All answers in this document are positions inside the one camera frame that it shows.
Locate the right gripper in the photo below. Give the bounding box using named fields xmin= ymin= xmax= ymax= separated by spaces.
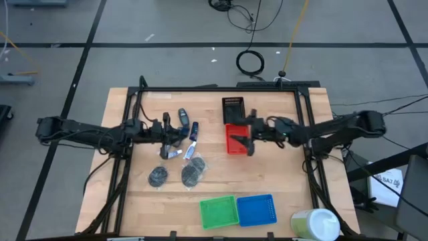
xmin=229 ymin=108 xmax=272 ymax=157

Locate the clear tape strip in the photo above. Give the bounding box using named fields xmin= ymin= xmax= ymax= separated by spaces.
xmin=146 ymin=92 xmax=173 ymax=100

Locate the blue plastic basket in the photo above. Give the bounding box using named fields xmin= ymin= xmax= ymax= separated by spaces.
xmin=236 ymin=193 xmax=278 ymax=228

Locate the short yellow cable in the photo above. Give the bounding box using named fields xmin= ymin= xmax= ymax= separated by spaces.
xmin=0 ymin=31 xmax=40 ymax=76

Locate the black slanted beam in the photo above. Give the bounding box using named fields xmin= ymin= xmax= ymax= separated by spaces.
xmin=346 ymin=142 xmax=428 ymax=183

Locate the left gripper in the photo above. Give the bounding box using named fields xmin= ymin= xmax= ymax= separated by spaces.
xmin=146 ymin=112 xmax=187 ymax=161

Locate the black floor object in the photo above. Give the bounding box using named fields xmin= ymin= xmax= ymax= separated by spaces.
xmin=0 ymin=104 xmax=15 ymax=123

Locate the wipes canister white lid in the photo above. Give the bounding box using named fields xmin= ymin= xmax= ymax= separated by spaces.
xmin=290 ymin=208 xmax=341 ymax=241

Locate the black plastic basket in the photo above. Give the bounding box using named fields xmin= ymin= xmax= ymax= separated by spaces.
xmin=221 ymin=96 xmax=246 ymax=125

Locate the white printed cardboard box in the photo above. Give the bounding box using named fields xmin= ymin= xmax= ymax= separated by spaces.
xmin=366 ymin=161 xmax=405 ymax=208

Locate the black metal table frame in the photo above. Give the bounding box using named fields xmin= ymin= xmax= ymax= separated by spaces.
xmin=80 ymin=75 xmax=360 ymax=239

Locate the black cable tangle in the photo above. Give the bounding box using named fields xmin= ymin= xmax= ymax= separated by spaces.
xmin=207 ymin=0 xmax=285 ymax=34

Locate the grey deodorant stick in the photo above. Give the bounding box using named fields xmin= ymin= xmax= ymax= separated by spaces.
xmin=178 ymin=107 xmax=191 ymax=129

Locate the black flat strip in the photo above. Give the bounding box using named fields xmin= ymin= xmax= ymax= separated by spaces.
xmin=236 ymin=80 xmax=321 ymax=89

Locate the green plastic basket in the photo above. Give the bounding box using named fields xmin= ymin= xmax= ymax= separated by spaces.
xmin=199 ymin=195 xmax=240 ymax=230

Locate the blue-grey floor rail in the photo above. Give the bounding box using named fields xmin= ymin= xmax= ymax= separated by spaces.
xmin=6 ymin=0 xmax=70 ymax=7

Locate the grey chair panel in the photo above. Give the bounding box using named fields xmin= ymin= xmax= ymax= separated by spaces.
xmin=395 ymin=154 xmax=428 ymax=240

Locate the coiled black cable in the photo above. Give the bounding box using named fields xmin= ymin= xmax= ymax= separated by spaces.
xmin=235 ymin=0 xmax=266 ymax=77

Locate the long yellow cable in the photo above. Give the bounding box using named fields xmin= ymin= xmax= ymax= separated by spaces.
xmin=282 ymin=0 xmax=310 ymax=73

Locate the grey metal floor base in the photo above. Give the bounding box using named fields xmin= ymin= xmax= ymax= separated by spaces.
xmin=0 ymin=74 xmax=36 ymax=86

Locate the red plastic basket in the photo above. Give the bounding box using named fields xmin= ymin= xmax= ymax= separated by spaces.
xmin=225 ymin=123 xmax=253 ymax=155

